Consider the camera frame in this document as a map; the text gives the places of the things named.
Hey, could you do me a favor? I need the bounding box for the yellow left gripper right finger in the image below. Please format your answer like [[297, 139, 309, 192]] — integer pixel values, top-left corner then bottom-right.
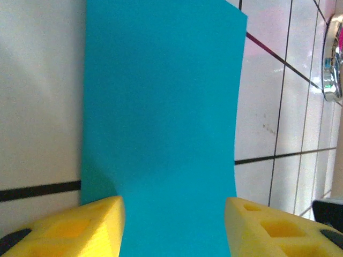
[[225, 196, 343, 257]]

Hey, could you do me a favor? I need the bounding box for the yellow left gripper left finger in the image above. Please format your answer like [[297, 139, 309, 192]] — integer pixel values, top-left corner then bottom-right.
[[0, 195, 126, 257]]

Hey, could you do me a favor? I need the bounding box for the blue cloth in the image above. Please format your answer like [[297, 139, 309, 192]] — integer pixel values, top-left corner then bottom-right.
[[80, 0, 248, 257]]

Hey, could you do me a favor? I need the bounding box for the chrome wire glass rack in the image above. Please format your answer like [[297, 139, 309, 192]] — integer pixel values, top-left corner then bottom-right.
[[320, 13, 343, 102]]

